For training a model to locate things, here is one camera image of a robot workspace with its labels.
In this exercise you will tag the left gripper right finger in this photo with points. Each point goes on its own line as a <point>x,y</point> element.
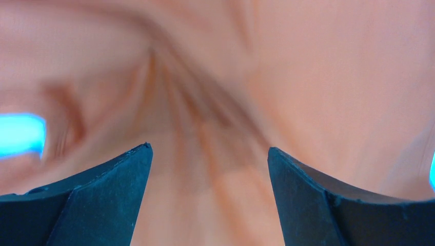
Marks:
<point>317,209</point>

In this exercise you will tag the orange t shirt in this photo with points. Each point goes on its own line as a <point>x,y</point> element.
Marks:
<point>346,87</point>

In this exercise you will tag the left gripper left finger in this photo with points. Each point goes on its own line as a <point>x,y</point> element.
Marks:
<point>98,206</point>

